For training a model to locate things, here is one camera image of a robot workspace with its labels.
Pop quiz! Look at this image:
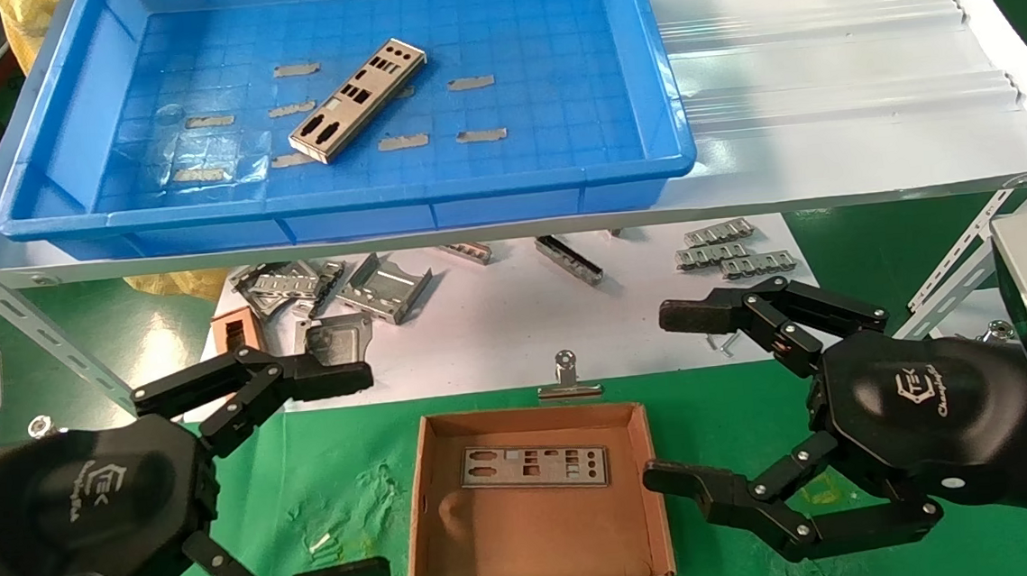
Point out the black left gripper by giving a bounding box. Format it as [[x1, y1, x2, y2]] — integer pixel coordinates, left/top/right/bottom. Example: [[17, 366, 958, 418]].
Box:
[[0, 397, 392, 576]]

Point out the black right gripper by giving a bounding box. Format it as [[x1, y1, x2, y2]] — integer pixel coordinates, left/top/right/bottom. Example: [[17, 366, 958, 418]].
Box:
[[629, 260, 1027, 574]]

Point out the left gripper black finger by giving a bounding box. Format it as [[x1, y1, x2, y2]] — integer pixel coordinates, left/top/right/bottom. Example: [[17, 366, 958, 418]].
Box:
[[130, 339, 379, 464]]

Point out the metal io shield plate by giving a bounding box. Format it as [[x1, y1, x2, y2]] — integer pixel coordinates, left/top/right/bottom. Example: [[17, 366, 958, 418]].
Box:
[[282, 37, 434, 167], [459, 437, 611, 498]]

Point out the small brown cardboard tray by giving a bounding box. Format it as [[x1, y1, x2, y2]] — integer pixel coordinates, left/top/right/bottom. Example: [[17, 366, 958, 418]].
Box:
[[209, 306, 270, 357]]

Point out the brown cardboard box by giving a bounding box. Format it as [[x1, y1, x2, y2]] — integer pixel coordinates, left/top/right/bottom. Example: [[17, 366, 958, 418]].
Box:
[[397, 397, 677, 576]]

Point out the blue plastic tray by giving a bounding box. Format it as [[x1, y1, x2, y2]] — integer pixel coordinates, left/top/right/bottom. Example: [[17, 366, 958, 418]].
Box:
[[0, 0, 702, 268]]

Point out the green table cloth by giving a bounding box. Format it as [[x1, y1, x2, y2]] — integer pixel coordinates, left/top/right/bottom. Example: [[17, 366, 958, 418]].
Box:
[[0, 338, 1027, 576]]

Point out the slotted metal clip strip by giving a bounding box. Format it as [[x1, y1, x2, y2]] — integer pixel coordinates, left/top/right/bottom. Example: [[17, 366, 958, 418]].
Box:
[[720, 251, 798, 281], [683, 217, 756, 248], [674, 240, 747, 270]]

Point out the white paper sheet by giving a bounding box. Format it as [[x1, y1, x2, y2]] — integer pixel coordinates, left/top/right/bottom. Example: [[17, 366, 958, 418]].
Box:
[[172, 211, 832, 423]]

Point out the small metal clip part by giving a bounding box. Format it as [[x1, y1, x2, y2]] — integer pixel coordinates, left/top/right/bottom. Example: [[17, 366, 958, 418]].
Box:
[[438, 240, 493, 269]]

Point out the dark metal bar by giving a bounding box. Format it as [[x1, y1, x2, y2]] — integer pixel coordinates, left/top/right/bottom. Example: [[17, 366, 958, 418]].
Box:
[[535, 232, 605, 289]]

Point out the slotted metal angle brace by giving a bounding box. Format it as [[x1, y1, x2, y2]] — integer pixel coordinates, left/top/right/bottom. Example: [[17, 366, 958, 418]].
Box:
[[0, 215, 141, 415], [881, 163, 1027, 343]]

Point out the white metal rack shelf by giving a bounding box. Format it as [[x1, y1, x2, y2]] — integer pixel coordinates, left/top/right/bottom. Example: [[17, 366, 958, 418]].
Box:
[[0, 0, 1027, 290]]

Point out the flat square metal bracket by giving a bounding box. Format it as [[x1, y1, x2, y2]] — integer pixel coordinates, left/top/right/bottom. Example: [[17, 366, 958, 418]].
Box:
[[292, 313, 377, 370]]

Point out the u-shaped metal bracket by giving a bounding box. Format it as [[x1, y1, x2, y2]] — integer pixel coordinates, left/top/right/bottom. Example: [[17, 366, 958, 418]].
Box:
[[334, 249, 437, 330]]

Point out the small bent metal bracket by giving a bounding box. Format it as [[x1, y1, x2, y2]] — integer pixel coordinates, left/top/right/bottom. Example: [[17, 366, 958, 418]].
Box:
[[293, 259, 351, 320]]

